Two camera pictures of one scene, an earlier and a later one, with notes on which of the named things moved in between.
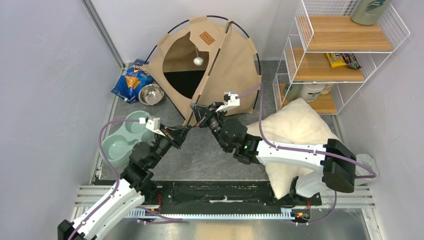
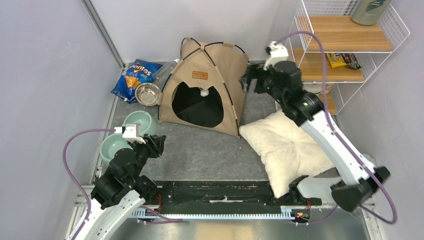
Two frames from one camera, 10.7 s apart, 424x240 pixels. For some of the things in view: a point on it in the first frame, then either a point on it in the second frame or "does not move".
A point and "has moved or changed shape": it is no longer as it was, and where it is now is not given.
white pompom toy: (198, 61) → (204, 93)
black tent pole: (223, 18) → (218, 71)
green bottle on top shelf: (367, 12) does not move
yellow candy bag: (336, 59) does not move
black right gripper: (203, 112) → (255, 71)
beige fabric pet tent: (201, 59) has moved or changed shape
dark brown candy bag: (351, 61) does not move
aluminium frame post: (104, 32) does not move
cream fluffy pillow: (297, 123) does not move
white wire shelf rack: (325, 49) does not move
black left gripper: (180, 133) → (158, 141)
